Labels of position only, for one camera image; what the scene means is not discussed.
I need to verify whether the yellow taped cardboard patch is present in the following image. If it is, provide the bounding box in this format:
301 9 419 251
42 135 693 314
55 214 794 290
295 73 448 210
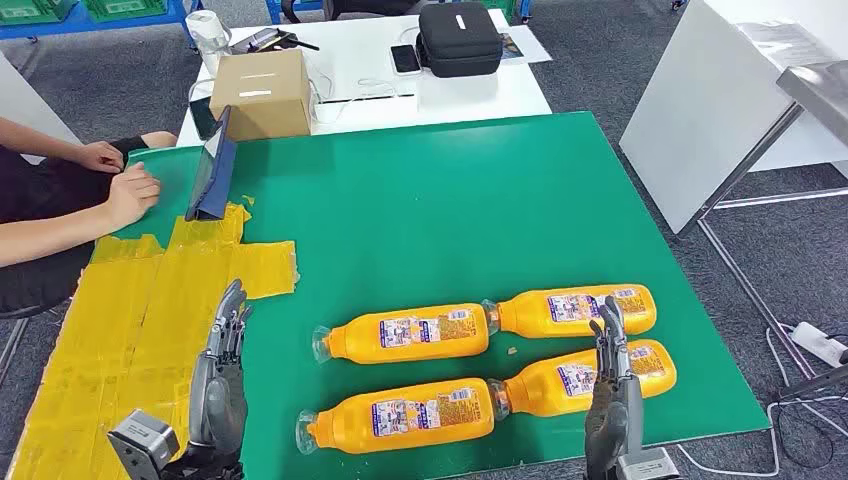
6 201 301 480

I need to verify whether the tablet in blue case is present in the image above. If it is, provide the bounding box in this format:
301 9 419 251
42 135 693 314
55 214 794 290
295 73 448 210
184 104 238 223

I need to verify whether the green plastic crate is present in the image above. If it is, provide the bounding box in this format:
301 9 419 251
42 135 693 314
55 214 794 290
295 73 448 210
82 0 168 23
478 0 519 21
0 0 81 26

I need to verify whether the printed paper sheet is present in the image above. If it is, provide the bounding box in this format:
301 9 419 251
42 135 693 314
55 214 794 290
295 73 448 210
498 25 553 66

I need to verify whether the brown cardboard box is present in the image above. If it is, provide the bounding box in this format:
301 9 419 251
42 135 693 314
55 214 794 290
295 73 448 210
209 48 313 143

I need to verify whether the person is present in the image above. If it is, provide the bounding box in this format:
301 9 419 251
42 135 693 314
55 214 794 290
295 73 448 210
0 115 179 319

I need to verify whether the black handheld device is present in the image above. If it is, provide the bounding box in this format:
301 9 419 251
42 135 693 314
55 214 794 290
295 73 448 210
229 26 321 56

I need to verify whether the metal stool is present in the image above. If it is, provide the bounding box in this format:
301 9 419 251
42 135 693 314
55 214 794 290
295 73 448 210
0 301 71 387

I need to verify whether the person's left hand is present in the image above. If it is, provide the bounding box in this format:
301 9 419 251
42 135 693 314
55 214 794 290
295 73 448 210
71 140 127 175

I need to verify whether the orange detergent bottle clear cap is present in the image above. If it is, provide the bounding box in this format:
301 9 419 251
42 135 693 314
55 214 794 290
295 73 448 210
486 339 679 419
311 303 492 366
481 284 658 340
295 377 511 457

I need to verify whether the smartphone with dark screen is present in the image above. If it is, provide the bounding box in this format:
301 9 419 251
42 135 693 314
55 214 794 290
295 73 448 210
390 43 423 76

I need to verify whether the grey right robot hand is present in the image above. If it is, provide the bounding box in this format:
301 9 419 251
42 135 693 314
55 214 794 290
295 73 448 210
584 296 645 480

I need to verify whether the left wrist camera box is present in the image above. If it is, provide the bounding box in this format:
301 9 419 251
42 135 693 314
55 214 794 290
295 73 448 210
107 409 181 480

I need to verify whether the black zip carrying case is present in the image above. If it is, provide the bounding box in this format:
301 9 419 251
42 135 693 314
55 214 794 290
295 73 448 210
415 1 505 79

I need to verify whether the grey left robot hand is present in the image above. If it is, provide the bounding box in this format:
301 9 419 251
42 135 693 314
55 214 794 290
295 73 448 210
187 278 254 462

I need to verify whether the stainless steel table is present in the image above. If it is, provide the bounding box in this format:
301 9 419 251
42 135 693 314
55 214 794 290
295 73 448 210
675 60 848 402

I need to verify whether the white table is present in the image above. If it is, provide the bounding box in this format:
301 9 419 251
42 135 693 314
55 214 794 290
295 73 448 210
175 9 553 148

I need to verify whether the black office chair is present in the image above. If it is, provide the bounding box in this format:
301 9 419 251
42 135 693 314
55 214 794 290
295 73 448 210
281 0 425 22

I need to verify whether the green table mat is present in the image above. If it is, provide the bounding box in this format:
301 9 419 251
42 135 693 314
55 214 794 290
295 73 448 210
109 111 773 480

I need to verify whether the person's right hand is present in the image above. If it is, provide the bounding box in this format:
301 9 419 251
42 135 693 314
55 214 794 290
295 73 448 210
104 162 162 230

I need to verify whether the small white panel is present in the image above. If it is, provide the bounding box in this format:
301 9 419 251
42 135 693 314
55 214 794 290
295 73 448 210
0 52 84 164

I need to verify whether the grey paper sheet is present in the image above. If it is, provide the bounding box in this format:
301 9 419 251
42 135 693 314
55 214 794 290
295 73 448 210
735 19 843 71

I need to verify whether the white floor power strip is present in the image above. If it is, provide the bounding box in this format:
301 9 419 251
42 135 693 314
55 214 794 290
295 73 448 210
789 321 848 369

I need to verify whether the black phone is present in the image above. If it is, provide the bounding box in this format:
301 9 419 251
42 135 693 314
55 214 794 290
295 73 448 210
188 95 220 142

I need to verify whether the large white board panel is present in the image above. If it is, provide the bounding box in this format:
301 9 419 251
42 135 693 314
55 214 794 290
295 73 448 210
619 0 848 236

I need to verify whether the white floor cable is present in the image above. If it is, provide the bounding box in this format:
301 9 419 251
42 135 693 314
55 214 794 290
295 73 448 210
674 323 848 480

